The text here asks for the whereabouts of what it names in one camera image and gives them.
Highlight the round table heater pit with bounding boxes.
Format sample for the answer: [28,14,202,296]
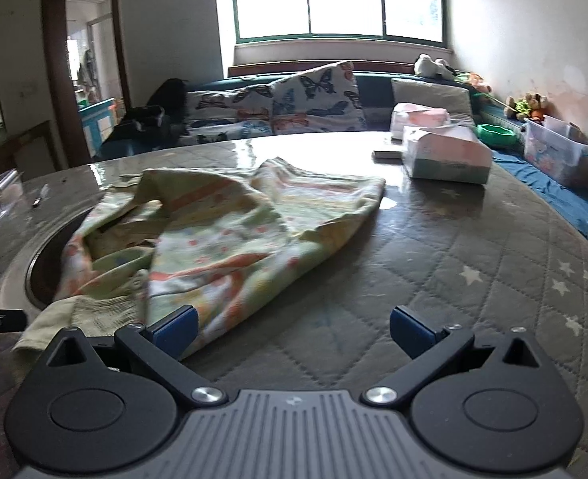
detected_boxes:
[24,204,95,310]

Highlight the grey pillow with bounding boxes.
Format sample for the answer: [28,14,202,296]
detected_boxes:
[391,78,474,125]

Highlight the dark wooden door frame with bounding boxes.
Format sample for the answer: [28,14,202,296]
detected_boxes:
[42,0,132,170]

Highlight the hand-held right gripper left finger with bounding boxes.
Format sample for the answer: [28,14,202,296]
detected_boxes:
[42,305,227,406]

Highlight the green framed window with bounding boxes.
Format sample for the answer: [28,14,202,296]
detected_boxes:
[229,0,447,46]

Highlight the black bag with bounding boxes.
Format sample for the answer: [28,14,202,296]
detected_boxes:
[114,78,187,141]

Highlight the brown and green plush toys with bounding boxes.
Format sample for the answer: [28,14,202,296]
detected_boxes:
[503,92,548,121]

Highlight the dark wooden sideboard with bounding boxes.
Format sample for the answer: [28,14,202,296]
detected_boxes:
[9,120,67,175]

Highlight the blue and white cabinet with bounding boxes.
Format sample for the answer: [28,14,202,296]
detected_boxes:
[77,99,117,155]

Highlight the small pink tissue pack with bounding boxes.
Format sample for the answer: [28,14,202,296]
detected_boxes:
[390,102,451,138]

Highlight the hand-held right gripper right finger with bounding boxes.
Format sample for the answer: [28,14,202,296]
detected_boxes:
[361,305,549,405]

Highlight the green floral patterned garment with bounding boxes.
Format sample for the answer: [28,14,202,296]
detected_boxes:
[13,157,387,362]

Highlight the square butterfly print pillow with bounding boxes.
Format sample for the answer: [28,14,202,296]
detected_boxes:
[271,61,367,134]

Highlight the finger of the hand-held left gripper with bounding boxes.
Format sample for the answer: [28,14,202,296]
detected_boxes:
[0,298,28,344]

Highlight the large pink tissue pack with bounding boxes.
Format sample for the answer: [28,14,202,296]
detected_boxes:
[401,127,494,185]

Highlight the long butterfly print pillow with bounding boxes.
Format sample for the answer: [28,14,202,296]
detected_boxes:
[186,85,275,145]

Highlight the clear plastic storage box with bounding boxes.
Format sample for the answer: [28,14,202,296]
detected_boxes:
[523,115,588,188]

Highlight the green bowl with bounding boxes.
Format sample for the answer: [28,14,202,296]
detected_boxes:
[476,124,517,146]

